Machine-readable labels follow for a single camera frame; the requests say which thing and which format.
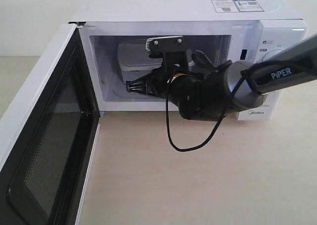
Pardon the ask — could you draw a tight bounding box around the white lidded plastic container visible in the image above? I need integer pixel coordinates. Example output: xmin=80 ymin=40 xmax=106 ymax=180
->
xmin=117 ymin=42 xmax=199 ymax=84

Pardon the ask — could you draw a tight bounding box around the glass turntable plate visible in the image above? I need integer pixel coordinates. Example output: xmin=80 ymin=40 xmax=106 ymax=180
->
xmin=113 ymin=63 xmax=160 ymax=100

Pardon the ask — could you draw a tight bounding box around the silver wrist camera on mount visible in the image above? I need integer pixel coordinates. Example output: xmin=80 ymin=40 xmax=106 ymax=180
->
xmin=146 ymin=36 xmax=191 ymax=70

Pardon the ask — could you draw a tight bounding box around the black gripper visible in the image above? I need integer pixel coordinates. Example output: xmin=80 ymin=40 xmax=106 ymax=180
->
xmin=125 ymin=67 xmax=198 ymax=98

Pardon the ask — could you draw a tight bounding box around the printed paper instruction sheet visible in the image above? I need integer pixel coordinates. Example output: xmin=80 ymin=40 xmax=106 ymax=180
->
xmin=211 ymin=0 xmax=264 ymax=13

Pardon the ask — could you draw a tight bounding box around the upper white power knob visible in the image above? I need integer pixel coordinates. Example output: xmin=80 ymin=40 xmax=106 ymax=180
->
xmin=261 ymin=49 xmax=282 ymax=62

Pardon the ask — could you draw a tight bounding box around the white microwave door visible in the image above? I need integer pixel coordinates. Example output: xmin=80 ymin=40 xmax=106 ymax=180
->
xmin=0 ymin=23 xmax=100 ymax=225

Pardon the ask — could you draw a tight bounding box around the white Midea microwave oven body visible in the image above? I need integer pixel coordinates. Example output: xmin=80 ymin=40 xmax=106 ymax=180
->
xmin=71 ymin=0 xmax=308 ymax=112

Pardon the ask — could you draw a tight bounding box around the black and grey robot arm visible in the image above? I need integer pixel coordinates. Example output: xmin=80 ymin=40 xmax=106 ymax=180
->
xmin=126 ymin=35 xmax=317 ymax=121

